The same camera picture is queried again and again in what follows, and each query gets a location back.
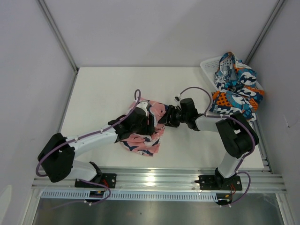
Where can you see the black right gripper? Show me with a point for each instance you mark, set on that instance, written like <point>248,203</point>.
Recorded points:
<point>167,120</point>

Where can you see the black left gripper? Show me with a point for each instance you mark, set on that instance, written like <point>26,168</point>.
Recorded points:
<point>148,129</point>

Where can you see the pink shark print shorts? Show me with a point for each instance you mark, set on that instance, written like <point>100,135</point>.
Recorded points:
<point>148,145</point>

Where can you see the blue orange patterned shorts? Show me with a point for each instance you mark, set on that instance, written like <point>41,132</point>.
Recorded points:
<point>244,101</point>

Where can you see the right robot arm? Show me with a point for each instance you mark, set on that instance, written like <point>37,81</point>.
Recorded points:
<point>237,136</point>

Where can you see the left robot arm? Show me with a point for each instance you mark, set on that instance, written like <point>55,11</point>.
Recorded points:
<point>57,160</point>

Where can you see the white plastic basket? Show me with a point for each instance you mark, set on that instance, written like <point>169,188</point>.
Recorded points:
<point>211,65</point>

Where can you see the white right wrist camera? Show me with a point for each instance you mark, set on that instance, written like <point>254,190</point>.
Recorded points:
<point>177,98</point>

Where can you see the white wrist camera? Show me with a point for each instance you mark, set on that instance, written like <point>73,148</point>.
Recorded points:
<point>144,105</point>
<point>177,98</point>

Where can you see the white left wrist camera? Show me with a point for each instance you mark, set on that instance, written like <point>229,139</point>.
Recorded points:
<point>144,105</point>

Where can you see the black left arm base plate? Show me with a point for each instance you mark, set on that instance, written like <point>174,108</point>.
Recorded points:
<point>107,179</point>

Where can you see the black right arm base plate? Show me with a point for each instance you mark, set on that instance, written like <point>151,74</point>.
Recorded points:
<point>213,182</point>

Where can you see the white slotted cable duct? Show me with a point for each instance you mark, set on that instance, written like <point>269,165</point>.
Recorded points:
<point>137,195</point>

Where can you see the aluminium mounting rail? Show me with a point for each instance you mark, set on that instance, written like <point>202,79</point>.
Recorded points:
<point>183,180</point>

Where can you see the left aluminium frame post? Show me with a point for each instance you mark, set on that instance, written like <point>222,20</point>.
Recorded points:
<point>57,34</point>

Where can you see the aluminium frame post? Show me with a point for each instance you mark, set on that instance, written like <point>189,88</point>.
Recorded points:
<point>57,34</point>
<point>266,29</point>

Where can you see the right aluminium frame post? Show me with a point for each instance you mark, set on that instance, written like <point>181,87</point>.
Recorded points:
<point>266,29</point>

